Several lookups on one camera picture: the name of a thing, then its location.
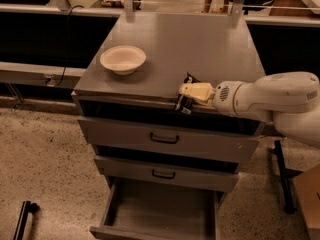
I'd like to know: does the black metal stand right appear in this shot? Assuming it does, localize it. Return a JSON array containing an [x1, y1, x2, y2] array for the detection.
[[273, 140, 296, 214]]

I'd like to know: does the black metal stand left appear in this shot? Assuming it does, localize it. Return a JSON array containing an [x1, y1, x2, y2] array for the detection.
[[13, 200, 40, 240]]

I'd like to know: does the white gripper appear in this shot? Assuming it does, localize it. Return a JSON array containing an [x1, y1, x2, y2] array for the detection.
[[179, 81, 243, 113]]

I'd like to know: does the brown cardboard box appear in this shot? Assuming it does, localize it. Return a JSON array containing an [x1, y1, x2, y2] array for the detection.
[[293, 165, 320, 240]]

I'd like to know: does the bottom open grey drawer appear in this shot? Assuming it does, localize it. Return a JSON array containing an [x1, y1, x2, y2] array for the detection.
[[90, 179, 220, 240]]

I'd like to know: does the top grey drawer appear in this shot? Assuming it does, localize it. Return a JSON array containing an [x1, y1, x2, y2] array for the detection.
[[78, 116, 259, 164]]

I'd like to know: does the black rxbar chocolate bar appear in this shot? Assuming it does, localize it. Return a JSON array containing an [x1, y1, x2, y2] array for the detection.
[[174, 73, 199, 115]]

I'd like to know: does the black power cable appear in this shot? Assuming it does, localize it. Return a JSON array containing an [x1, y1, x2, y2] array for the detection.
[[53, 4, 86, 88]]

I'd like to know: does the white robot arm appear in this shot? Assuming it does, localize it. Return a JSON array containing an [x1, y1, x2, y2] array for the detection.
[[179, 72, 320, 148]]

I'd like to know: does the black metal stand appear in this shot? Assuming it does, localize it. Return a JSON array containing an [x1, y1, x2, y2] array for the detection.
[[13, 200, 40, 240], [273, 140, 296, 214]]

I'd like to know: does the white paper bowl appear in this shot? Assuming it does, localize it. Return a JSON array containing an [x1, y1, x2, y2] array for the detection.
[[100, 45, 147, 75]]

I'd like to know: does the middle grey drawer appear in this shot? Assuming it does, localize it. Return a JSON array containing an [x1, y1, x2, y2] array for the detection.
[[94, 156, 239, 192]]

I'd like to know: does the grey drawer cabinet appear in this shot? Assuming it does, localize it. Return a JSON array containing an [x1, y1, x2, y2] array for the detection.
[[71, 11, 277, 240]]

